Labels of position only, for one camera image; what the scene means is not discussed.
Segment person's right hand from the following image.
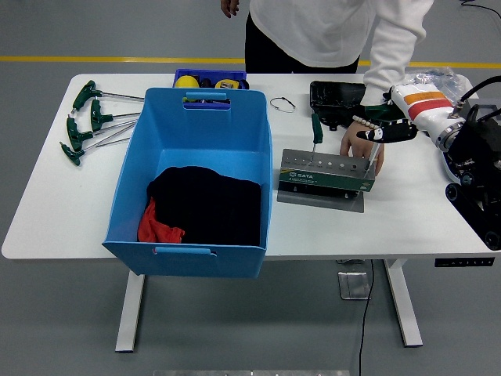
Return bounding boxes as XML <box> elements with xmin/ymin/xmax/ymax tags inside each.
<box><xmin>219</xmin><ymin>0</ymin><xmax>240</xmax><ymax>19</ymax></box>

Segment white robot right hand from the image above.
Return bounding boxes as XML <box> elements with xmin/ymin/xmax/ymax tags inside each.
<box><xmin>355</xmin><ymin>83</ymin><xmax>457</xmax><ymax>144</ymax></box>

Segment large green T-handle hex key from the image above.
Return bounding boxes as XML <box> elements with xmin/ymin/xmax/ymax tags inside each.
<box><xmin>364</xmin><ymin>102</ymin><xmax>406</xmax><ymax>173</ymax></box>

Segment small green T-handle hex key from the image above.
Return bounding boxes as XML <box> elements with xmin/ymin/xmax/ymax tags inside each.
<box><xmin>309</xmin><ymin>112</ymin><xmax>325</xmax><ymax>166</ymax></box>

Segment green grey hex key rack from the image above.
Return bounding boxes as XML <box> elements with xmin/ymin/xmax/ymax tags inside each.
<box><xmin>276</xmin><ymin>148</ymin><xmax>377</xmax><ymax>214</ymax></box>

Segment large light blue plastic box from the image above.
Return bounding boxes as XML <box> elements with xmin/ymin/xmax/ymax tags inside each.
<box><xmin>102</xmin><ymin>86</ymin><xmax>274</xmax><ymax>279</ymax></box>

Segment clear bag of parts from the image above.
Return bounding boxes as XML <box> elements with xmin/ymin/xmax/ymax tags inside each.
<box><xmin>405</xmin><ymin>67</ymin><xmax>470</xmax><ymax>99</ymax></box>

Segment small dark blue bin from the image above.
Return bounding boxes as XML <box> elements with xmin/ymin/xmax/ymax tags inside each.
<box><xmin>172</xmin><ymin>68</ymin><xmax>250</xmax><ymax>110</ymax></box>

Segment person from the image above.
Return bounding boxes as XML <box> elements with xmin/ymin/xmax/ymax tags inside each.
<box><xmin>218</xmin><ymin>0</ymin><xmax>435</xmax><ymax>107</ymax></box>

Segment yellow ball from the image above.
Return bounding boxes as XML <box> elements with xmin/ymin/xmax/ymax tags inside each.
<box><xmin>175</xmin><ymin>74</ymin><xmax>201</xmax><ymax>89</ymax></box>

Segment black plastic housing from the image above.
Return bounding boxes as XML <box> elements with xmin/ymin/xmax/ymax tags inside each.
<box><xmin>309</xmin><ymin>81</ymin><xmax>369</xmax><ymax>132</ymax></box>

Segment black table control panel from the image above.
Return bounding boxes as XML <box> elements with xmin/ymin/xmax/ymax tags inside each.
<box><xmin>434</xmin><ymin>257</ymin><xmax>496</xmax><ymax>269</ymax></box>

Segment metal floor plate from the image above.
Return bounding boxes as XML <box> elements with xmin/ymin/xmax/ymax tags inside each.
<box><xmin>337</xmin><ymin>271</ymin><xmax>372</xmax><ymax>301</ymax></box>

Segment white table leg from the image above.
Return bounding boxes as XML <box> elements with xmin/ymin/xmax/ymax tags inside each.
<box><xmin>383</xmin><ymin>258</ymin><xmax>424</xmax><ymax>348</ymax></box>
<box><xmin>114</xmin><ymin>269</ymin><xmax>146</xmax><ymax>353</ymax></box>

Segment black cloth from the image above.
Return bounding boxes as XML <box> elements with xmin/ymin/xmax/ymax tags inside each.
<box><xmin>146</xmin><ymin>165</ymin><xmax>262</xmax><ymax>247</ymax></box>

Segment red cloth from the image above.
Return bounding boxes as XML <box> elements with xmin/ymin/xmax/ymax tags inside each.
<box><xmin>137</xmin><ymin>197</ymin><xmax>186</xmax><ymax>244</ymax></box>

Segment bead bracelet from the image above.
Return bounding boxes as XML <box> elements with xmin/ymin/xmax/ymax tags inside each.
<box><xmin>351</xmin><ymin>114</ymin><xmax>381</xmax><ymax>131</ymax></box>

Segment thin wire loop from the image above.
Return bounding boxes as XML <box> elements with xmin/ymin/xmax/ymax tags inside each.
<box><xmin>269</xmin><ymin>96</ymin><xmax>297</xmax><ymax>116</ymax></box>

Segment black floor cable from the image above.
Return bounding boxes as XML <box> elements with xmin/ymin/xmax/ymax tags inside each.
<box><xmin>358</xmin><ymin>258</ymin><xmax>375</xmax><ymax>376</ymax></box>
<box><xmin>460</xmin><ymin>0</ymin><xmax>501</xmax><ymax>19</ymax></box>

